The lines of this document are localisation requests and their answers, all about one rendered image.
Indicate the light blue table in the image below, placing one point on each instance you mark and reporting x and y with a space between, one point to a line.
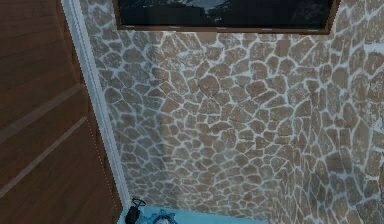
206 218

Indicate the grey round object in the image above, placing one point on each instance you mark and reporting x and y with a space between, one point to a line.
163 220

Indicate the small black ringed object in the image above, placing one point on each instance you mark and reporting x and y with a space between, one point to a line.
134 213

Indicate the brown wooden door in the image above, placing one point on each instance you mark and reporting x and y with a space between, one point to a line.
40 110

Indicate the dark framed wall picture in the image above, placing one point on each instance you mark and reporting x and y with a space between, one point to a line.
223 15

